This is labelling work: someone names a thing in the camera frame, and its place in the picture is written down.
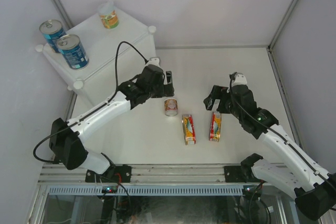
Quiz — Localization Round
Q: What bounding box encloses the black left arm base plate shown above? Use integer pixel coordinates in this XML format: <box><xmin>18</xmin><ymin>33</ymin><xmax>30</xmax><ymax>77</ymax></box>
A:
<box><xmin>85</xmin><ymin>165</ymin><xmax>132</xmax><ymax>183</ymax></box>

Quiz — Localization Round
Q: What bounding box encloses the red sardine tin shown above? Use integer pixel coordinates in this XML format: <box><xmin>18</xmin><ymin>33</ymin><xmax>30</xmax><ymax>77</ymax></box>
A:
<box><xmin>209</xmin><ymin>112</ymin><xmax>222</xmax><ymax>142</ymax></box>
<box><xmin>182</xmin><ymin>114</ymin><xmax>196</xmax><ymax>145</ymax></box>

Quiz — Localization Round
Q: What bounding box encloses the pink portrait labelled can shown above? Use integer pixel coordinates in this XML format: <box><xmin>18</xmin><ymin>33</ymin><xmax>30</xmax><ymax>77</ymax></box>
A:
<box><xmin>164</xmin><ymin>98</ymin><xmax>178</xmax><ymax>116</ymax></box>

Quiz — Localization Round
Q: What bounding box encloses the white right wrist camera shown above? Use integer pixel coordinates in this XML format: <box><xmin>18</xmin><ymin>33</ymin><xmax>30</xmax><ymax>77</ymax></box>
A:
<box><xmin>229</xmin><ymin>72</ymin><xmax>247</xmax><ymax>87</ymax></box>

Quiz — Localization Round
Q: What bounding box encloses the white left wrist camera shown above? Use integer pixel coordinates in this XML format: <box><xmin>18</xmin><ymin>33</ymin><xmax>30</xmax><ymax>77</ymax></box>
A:
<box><xmin>145</xmin><ymin>57</ymin><xmax>162</xmax><ymax>72</ymax></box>

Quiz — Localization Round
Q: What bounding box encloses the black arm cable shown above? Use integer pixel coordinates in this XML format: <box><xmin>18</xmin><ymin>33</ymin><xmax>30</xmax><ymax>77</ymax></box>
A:
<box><xmin>228</xmin><ymin>73</ymin><xmax>336</xmax><ymax>190</ymax></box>
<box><xmin>33</xmin><ymin>40</ymin><xmax>149</xmax><ymax>163</ymax></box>

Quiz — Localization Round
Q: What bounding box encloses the light blue labelled can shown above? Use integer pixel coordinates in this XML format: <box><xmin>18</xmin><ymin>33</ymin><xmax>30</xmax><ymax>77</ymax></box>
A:
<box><xmin>39</xmin><ymin>19</ymin><xmax>66</xmax><ymax>53</ymax></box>

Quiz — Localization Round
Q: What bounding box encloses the dark blue tall can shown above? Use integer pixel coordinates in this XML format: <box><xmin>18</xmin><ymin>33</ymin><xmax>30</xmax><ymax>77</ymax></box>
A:
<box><xmin>56</xmin><ymin>34</ymin><xmax>89</xmax><ymax>70</ymax></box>

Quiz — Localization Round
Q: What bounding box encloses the white plastic cube cabinet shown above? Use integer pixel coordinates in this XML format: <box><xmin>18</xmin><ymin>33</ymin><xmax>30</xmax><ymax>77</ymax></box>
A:
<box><xmin>43</xmin><ymin>8</ymin><xmax>156</xmax><ymax>109</ymax></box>

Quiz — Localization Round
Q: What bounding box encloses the controller circuit board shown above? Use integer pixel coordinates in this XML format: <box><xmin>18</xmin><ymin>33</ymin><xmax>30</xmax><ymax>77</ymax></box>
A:
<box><xmin>102</xmin><ymin>186</ymin><xmax>118</xmax><ymax>194</ymax></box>
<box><xmin>243</xmin><ymin>185</ymin><xmax>258</xmax><ymax>195</ymax></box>

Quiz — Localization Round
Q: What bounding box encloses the slotted grey cable duct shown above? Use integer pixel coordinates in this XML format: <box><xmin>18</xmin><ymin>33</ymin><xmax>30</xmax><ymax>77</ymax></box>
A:
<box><xmin>47</xmin><ymin>185</ymin><xmax>243</xmax><ymax>196</ymax></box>

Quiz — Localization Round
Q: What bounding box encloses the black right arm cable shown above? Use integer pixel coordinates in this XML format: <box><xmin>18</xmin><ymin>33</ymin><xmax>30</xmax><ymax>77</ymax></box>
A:
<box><xmin>228</xmin><ymin>73</ymin><xmax>336</xmax><ymax>190</ymax></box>

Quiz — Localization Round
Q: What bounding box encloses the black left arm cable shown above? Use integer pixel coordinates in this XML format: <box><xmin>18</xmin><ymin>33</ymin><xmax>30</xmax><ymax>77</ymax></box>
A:
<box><xmin>33</xmin><ymin>40</ymin><xmax>149</xmax><ymax>163</ymax></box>

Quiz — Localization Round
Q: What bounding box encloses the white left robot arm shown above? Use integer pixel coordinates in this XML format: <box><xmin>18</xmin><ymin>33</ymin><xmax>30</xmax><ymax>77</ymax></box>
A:
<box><xmin>49</xmin><ymin>64</ymin><xmax>174</xmax><ymax>182</ymax></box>

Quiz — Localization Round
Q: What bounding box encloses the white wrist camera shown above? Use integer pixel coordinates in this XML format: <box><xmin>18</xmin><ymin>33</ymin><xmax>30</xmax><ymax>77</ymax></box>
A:
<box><xmin>145</xmin><ymin>57</ymin><xmax>162</xmax><ymax>72</ymax></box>
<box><xmin>229</xmin><ymin>72</ymin><xmax>247</xmax><ymax>87</ymax></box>

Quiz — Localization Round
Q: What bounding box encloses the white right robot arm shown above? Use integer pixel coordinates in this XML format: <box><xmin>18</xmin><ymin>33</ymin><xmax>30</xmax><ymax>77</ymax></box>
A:
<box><xmin>203</xmin><ymin>84</ymin><xmax>335</xmax><ymax>220</ymax></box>

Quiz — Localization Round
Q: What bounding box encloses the aluminium frame rail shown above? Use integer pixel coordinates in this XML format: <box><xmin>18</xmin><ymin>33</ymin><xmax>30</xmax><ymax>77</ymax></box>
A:
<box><xmin>38</xmin><ymin>164</ymin><xmax>229</xmax><ymax>185</ymax></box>

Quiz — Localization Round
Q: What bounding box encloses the left controller circuit board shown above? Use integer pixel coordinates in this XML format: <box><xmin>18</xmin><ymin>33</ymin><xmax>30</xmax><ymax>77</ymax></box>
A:
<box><xmin>102</xmin><ymin>186</ymin><xmax>118</xmax><ymax>194</ymax></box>

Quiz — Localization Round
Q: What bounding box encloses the right controller circuit board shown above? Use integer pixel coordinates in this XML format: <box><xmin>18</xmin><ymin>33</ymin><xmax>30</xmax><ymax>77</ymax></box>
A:
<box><xmin>243</xmin><ymin>185</ymin><xmax>258</xmax><ymax>195</ymax></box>

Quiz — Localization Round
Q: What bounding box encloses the green can with plastic lid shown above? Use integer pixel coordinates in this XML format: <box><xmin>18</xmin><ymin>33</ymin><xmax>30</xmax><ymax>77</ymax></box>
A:
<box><xmin>98</xmin><ymin>1</ymin><xmax>119</xmax><ymax>29</ymax></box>

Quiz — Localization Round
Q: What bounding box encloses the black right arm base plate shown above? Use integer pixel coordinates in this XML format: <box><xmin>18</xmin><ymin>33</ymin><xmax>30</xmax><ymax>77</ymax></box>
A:
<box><xmin>224</xmin><ymin>165</ymin><xmax>253</xmax><ymax>183</ymax></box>

